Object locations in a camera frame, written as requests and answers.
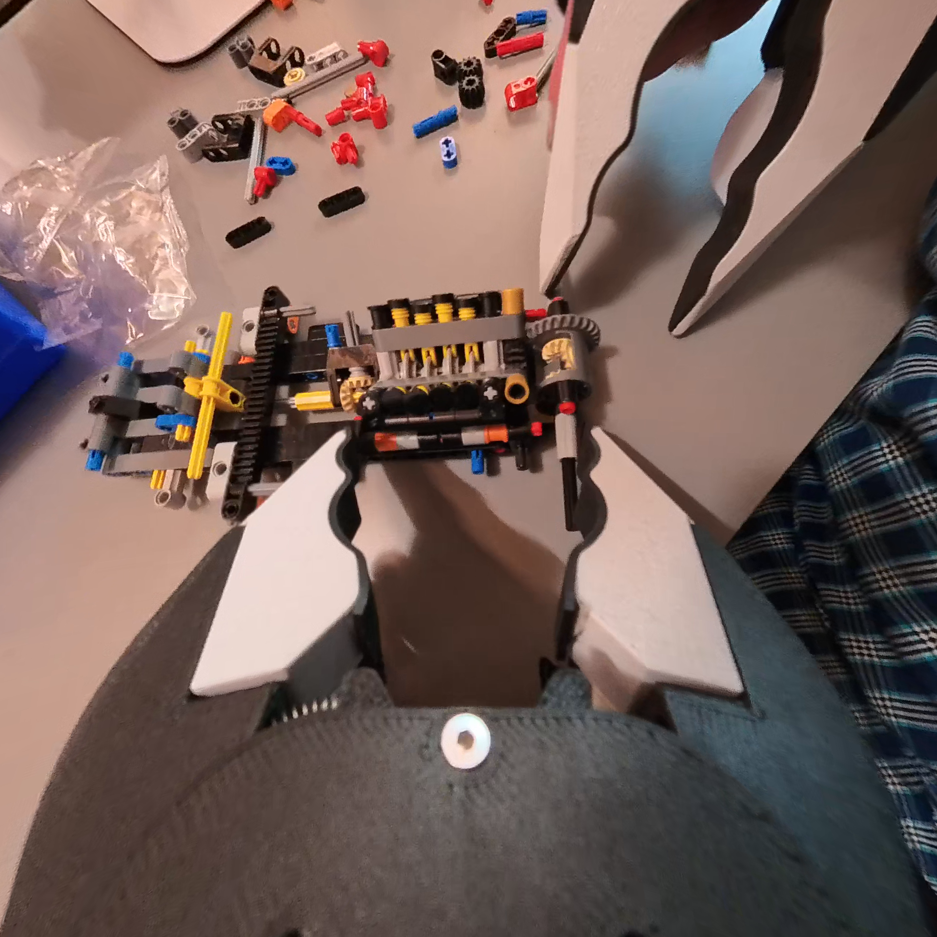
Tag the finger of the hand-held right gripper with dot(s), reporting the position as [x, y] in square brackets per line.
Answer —
[790, 190]
[593, 110]

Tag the pile of loose lego pieces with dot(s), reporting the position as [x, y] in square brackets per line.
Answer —
[362, 102]

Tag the lego car chassis assembly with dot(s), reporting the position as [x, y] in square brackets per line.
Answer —
[446, 344]

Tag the clear plastic bag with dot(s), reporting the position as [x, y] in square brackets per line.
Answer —
[88, 241]

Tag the grey monitor stand base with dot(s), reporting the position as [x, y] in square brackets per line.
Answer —
[176, 29]

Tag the person's plaid clothing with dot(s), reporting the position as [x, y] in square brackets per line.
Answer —
[864, 512]

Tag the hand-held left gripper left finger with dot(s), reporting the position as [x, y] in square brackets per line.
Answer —
[282, 578]

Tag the blue plastic bin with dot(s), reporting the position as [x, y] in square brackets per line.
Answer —
[18, 351]

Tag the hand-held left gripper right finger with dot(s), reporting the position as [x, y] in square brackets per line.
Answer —
[651, 585]

